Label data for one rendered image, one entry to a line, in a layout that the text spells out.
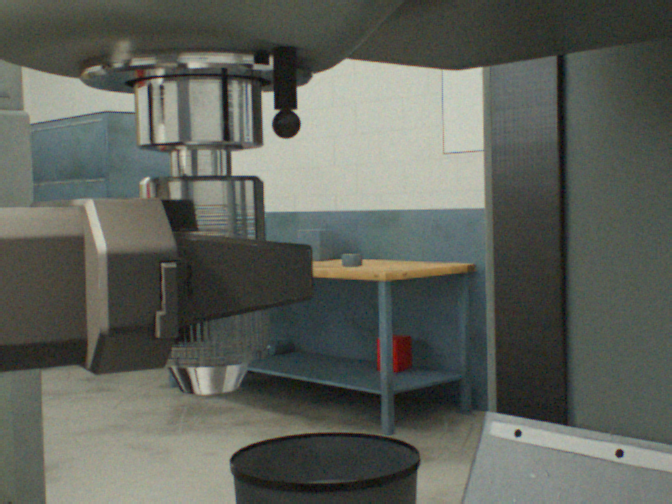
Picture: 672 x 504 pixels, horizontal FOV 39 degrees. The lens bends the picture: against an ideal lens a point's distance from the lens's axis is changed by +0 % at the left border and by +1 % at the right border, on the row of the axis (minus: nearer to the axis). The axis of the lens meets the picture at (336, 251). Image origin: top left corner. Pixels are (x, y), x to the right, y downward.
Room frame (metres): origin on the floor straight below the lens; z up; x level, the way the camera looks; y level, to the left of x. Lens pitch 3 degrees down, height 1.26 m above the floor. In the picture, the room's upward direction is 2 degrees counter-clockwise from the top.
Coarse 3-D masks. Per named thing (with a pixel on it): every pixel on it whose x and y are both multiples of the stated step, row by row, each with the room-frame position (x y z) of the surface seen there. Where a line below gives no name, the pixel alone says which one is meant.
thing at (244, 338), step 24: (168, 216) 0.34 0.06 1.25; (192, 216) 0.34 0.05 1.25; (216, 216) 0.34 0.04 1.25; (240, 216) 0.34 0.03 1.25; (264, 216) 0.36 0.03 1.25; (264, 312) 0.35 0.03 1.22; (192, 336) 0.34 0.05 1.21; (216, 336) 0.34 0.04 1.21; (240, 336) 0.34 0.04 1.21; (264, 336) 0.35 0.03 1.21; (168, 360) 0.34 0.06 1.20; (192, 360) 0.34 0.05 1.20; (216, 360) 0.34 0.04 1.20; (240, 360) 0.34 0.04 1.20
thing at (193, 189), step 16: (192, 176) 0.34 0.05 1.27; (208, 176) 0.34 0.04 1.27; (224, 176) 0.34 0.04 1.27; (240, 176) 0.34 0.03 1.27; (256, 176) 0.35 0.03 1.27; (144, 192) 0.35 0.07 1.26; (160, 192) 0.34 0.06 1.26; (176, 192) 0.34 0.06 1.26; (192, 192) 0.34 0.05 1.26; (208, 192) 0.34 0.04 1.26; (224, 192) 0.34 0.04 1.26; (240, 192) 0.34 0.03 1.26; (256, 192) 0.35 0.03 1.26
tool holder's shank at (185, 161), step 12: (180, 156) 0.35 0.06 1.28; (192, 156) 0.35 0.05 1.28; (204, 156) 0.35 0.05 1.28; (216, 156) 0.35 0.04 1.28; (228, 156) 0.35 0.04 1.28; (180, 168) 0.35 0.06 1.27; (192, 168) 0.35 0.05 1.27; (204, 168) 0.35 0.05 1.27; (216, 168) 0.35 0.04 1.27; (228, 168) 0.35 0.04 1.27
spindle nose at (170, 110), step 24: (144, 96) 0.34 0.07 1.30; (168, 96) 0.34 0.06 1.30; (192, 96) 0.34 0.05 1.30; (216, 96) 0.34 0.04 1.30; (240, 96) 0.34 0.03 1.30; (144, 120) 0.34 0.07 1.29; (168, 120) 0.34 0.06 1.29; (192, 120) 0.34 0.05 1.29; (216, 120) 0.34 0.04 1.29; (240, 120) 0.34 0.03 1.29; (144, 144) 0.34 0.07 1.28; (168, 144) 0.34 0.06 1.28; (192, 144) 0.34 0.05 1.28; (216, 144) 0.34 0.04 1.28; (240, 144) 0.34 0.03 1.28; (264, 144) 0.36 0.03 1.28
